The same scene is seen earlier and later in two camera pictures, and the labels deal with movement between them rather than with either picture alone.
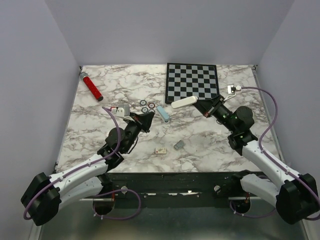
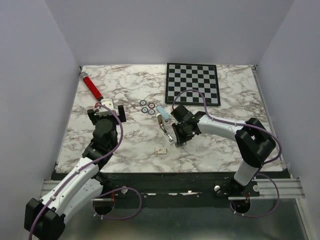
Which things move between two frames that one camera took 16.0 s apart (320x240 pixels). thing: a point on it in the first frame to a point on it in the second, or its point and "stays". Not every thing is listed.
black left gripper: [143, 121] to [95, 118]
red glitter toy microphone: [85, 76] stays
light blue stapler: [163, 113] stays
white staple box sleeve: [160, 150] stays
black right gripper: [204, 105] to [185, 138]
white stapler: [184, 102] to [162, 127]
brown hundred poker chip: [151, 105] stays
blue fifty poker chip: [142, 102] stays
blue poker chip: [144, 109] stays
